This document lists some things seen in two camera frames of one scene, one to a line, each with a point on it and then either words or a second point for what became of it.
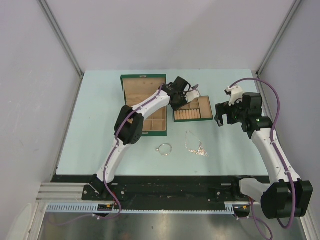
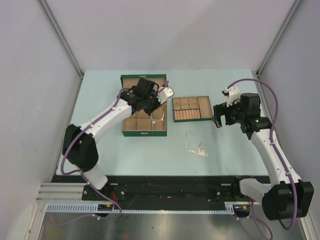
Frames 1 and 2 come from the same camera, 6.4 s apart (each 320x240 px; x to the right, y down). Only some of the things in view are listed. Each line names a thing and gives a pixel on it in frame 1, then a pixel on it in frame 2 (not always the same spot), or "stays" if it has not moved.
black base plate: [161, 189] stays
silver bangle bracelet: [163, 155] to [153, 121]
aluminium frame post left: [46, 8] stays
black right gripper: [224, 108] stays
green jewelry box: [136, 88] stays
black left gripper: [174, 107] to [154, 94]
